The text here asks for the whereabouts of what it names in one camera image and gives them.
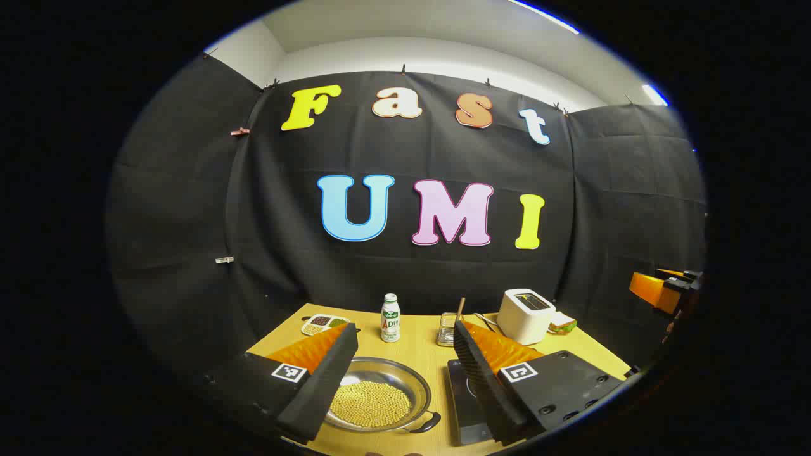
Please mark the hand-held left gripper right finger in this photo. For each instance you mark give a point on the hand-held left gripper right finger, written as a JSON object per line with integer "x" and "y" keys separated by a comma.
{"x": 485, "y": 392}

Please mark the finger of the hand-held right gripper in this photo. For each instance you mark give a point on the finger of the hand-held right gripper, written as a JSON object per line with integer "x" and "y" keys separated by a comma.
{"x": 652, "y": 291}

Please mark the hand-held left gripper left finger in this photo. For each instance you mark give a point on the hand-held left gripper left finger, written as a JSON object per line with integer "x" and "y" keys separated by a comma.
{"x": 317, "y": 392}

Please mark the black induction cooktop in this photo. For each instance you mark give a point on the black induction cooktop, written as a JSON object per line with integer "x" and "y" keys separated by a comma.
{"x": 467, "y": 418}

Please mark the stainless steel pot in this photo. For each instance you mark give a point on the stainless steel pot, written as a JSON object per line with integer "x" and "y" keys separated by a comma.
{"x": 405, "y": 380}

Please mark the pile of soybeans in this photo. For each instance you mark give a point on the pile of soybeans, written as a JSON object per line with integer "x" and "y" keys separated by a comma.
{"x": 374, "y": 405}

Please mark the white divided bean dish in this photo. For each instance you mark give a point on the white divided bean dish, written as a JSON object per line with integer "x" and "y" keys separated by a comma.
{"x": 324, "y": 324}

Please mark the white toaster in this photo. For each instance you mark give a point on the white toaster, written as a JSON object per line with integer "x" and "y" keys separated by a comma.
{"x": 523, "y": 320}

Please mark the wooden stick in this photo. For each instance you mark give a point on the wooden stick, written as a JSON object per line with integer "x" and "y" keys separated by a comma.
{"x": 460, "y": 309}

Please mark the white drink bottle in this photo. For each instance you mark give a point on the white drink bottle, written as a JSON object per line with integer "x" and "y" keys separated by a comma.
{"x": 390, "y": 320}

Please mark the black backdrop cloth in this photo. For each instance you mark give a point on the black backdrop cloth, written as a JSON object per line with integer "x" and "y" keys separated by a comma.
{"x": 190, "y": 209}

